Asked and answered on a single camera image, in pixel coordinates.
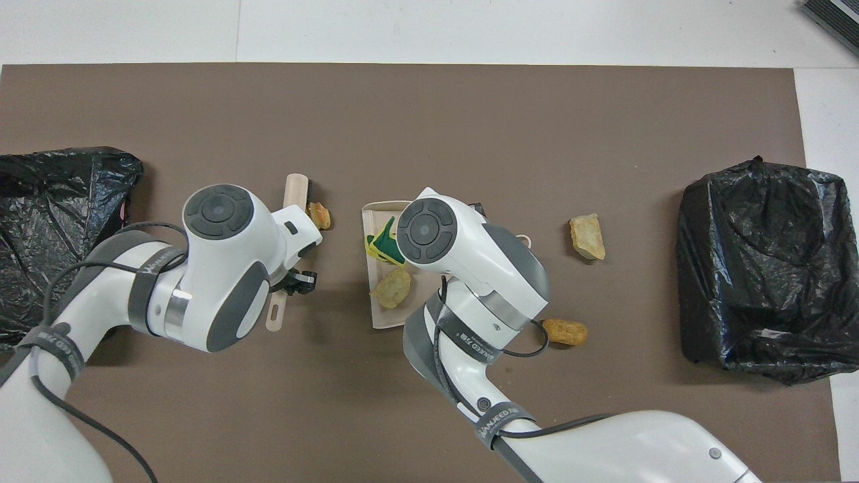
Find pale round bread piece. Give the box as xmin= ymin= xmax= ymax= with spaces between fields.
xmin=370 ymin=267 xmax=412 ymax=309

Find beige plastic dustpan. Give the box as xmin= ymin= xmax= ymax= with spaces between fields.
xmin=361 ymin=200 xmax=534 ymax=331

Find beige hand brush black bristles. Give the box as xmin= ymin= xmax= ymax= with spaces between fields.
xmin=265 ymin=173 xmax=313 ymax=333

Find black trash bag bin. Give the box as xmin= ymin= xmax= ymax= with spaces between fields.
xmin=0 ymin=146 xmax=145 ymax=353
xmin=674 ymin=156 xmax=859 ymax=388

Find pale angular bread chunk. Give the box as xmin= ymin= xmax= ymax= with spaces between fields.
xmin=569 ymin=213 xmax=607 ymax=261

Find brown table mat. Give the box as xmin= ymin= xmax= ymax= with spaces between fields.
xmin=0 ymin=62 xmax=843 ymax=483

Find brown fried nugget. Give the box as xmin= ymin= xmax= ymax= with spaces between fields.
xmin=542 ymin=318 xmax=589 ymax=347

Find dark ribbed panel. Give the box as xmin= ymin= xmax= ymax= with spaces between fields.
xmin=800 ymin=0 xmax=859 ymax=58

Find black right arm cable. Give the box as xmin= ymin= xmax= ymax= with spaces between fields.
xmin=433 ymin=275 xmax=615 ymax=440

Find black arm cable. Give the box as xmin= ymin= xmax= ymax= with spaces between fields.
xmin=27 ymin=221 xmax=192 ymax=483
xmin=433 ymin=275 xmax=615 ymax=440

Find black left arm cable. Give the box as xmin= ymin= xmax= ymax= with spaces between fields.
xmin=27 ymin=221 xmax=192 ymax=483

